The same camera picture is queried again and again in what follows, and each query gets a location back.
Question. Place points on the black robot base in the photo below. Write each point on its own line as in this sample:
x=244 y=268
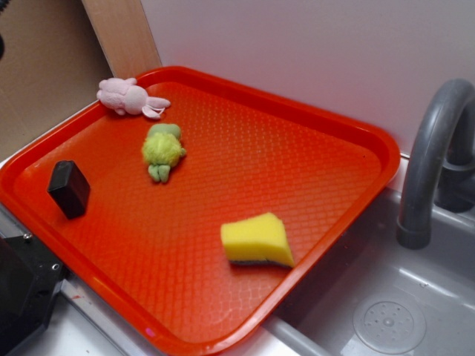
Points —
x=31 y=278

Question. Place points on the small black box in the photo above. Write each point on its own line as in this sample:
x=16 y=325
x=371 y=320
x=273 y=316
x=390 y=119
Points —
x=69 y=189

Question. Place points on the yellow sponge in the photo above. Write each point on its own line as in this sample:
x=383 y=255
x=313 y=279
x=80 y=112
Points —
x=261 y=239

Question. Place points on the orange plastic tray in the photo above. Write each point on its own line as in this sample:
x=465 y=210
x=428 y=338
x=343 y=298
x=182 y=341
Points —
x=153 y=251

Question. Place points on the green plush toy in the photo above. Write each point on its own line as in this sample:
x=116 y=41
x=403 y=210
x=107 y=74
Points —
x=162 y=150

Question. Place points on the pink plush bunny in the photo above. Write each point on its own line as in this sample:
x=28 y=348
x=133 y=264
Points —
x=125 y=96

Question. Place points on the grey toy sink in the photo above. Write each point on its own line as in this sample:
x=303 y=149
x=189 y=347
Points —
x=369 y=296

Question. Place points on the wooden board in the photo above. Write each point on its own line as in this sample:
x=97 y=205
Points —
x=123 y=32

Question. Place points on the grey toy faucet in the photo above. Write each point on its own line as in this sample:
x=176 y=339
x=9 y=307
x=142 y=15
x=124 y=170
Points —
x=440 y=171

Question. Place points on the cardboard panel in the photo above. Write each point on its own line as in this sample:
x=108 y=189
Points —
x=50 y=69

